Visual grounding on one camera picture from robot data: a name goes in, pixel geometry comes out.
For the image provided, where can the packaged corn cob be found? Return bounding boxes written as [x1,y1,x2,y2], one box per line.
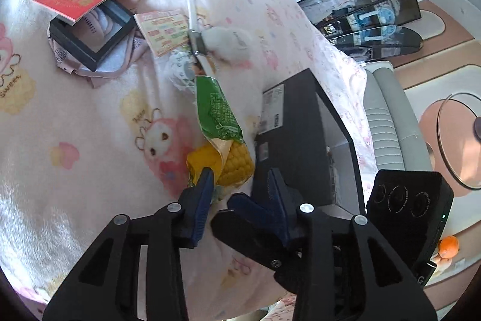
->
[186,75,254,203]

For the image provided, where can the black cardboard box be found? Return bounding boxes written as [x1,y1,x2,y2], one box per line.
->
[251,68,367,218]

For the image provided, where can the orange toy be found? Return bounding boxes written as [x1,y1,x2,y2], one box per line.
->
[430,235,461,271]

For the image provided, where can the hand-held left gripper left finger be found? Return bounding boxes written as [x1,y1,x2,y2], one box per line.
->
[42,167,216,321]

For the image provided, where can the lilac patterned cloth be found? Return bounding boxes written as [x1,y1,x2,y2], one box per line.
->
[47,31,151,88]

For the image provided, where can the dark glass cabinet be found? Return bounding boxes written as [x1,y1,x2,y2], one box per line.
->
[299,0,425,62]

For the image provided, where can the black display frame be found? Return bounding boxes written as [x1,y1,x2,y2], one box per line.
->
[49,0,138,71]

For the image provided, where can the pink cartoon printed blanket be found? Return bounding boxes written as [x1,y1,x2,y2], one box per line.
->
[0,0,378,321]

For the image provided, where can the yellow printed card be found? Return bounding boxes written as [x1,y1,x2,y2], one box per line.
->
[133,8,190,57]

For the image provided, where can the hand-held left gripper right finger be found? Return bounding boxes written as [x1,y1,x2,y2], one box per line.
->
[263,168,438,321]

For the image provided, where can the grey ribbed sofa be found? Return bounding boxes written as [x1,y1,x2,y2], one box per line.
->
[361,61,437,175]

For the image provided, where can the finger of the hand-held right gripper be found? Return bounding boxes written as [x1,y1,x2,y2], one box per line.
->
[210,192,301,271]

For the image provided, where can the round glass table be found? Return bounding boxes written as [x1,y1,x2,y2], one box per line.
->
[417,93,481,190]

